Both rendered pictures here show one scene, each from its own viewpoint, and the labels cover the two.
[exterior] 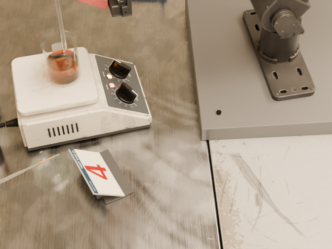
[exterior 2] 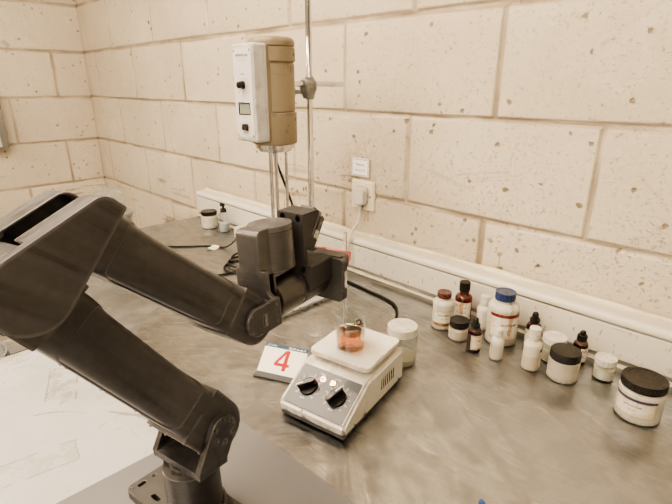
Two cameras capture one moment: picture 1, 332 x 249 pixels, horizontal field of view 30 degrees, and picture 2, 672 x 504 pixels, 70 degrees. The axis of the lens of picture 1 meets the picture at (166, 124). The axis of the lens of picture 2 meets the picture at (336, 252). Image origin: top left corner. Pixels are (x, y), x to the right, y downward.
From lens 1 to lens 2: 126 cm
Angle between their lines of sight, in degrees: 102
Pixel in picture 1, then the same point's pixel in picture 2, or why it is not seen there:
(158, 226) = (221, 370)
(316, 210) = (101, 431)
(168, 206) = (223, 381)
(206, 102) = (243, 429)
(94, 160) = (293, 366)
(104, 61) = (352, 390)
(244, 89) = not seen: hidden behind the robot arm
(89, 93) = (319, 347)
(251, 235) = not seen: hidden behind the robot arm
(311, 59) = not seen: outside the picture
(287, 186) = (134, 433)
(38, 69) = (372, 342)
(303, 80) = (147, 490)
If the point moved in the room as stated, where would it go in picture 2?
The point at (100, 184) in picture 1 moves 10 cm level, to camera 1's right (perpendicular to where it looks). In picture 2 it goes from (271, 353) to (225, 373)
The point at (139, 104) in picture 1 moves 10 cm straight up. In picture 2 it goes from (295, 394) to (293, 341)
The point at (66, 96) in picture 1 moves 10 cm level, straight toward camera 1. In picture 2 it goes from (331, 339) to (288, 324)
